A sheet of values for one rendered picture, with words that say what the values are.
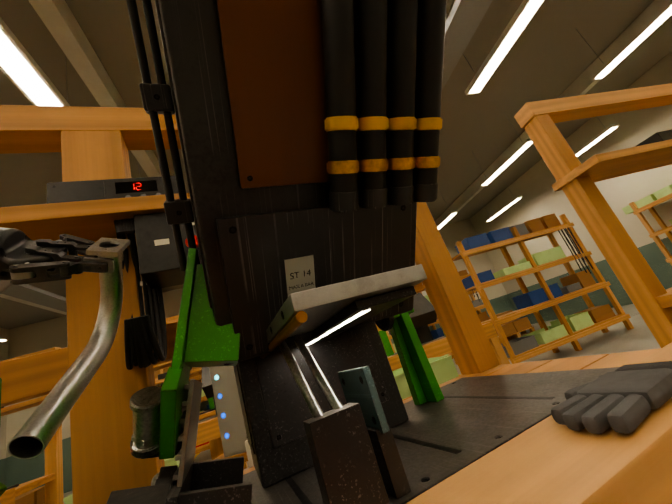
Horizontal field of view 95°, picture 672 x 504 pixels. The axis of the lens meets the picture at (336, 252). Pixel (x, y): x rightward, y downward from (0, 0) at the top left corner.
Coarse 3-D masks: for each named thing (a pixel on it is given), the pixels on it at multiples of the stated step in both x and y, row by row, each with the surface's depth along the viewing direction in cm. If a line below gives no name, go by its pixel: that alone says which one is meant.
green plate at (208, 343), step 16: (192, 256) 45; (192, 272) 44; (192, 288) 44; (192, 304) 44; (208, 304) 44; (192, 320) 43; (208, 320) 44; (176, 336) 40; (192, 336) 42; (208, 336) 43; (224, 336) 43; (176, 352) 40; (192, 352) 41; (208, 352) 42; (224, 352) 43; (176, 368) 39
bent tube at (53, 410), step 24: (120, 240) 49; (120, 264) 48; (120, 288) 50; (120, 312) 50; (96, 336) 46; (96, 360) 43; (72, 384) 38; (48, 408) 34; (24, 432) 31; (48, 432) 32; (24, 456) 32
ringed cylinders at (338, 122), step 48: (336, 0) 35; (384, 0) 37; (432, 0) 40; (336, 48) 37; (384, 48) 39; (432, 48) 42; (336, 96) 38; (384, 96) 40; (432, 96) 44; (336, 144) 40; (384, 144) 42; (432, 144) 46; (336, 192) 42; (384, 192) 44; (432, 192) 48
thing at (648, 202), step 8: (656, 192) 651; (664, 192) 638; (640, 200) 682; (648, 200) 669; (656, 200) 652; (664, 200) 636; (624, 208) 714; (632, 208) 694; (640, 208) 681; (648, 208) 664; (640, 216) 684; (656, 216) 691; (648, 224) 676; (664, 224) 684; (656, 232) 660; (664, 232) 647; (656, 240) 666; (664, 248) 658
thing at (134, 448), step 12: (132, 396) 37; (144, 396) 37; (156, 396) 37; (132, 408) 36; (144, 408) 36; (156, 408) 36; (144, 420) 36; (156, 420) 37; (144, 432) 37; (156, 432) 38; (132, 444) 38; (144, 444) 37; (156, 444) 38; (144, 456) 37
